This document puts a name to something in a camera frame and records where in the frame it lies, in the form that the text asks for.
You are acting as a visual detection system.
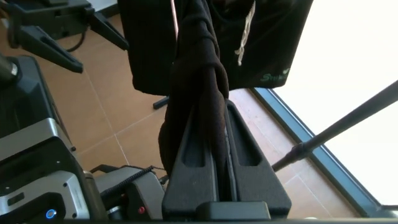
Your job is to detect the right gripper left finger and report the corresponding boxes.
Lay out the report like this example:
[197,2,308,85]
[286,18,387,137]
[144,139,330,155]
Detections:
[161,105,219,218]

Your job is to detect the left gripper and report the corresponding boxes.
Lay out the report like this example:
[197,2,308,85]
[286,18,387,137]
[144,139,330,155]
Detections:
[6,0,130,74]

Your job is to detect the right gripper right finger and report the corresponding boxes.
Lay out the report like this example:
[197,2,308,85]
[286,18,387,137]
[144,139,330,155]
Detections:
[223,99,292,218]

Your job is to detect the black garment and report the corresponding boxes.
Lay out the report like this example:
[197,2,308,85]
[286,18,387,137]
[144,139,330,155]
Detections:
[117,0,314,96]
[157,0,230,200]

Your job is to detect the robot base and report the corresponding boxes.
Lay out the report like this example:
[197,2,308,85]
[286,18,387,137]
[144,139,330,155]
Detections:
[0,55,166,222]

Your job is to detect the black clothes rack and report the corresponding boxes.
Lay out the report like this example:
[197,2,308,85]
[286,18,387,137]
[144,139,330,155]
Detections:
[152,80,398,173]

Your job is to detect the window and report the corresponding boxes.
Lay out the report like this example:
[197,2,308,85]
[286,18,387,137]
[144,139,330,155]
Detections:
[250,0,398,218]

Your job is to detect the black cable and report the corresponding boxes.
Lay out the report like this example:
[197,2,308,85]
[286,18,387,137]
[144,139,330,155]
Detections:
[89,164,170,200]
[65,27,88,53]

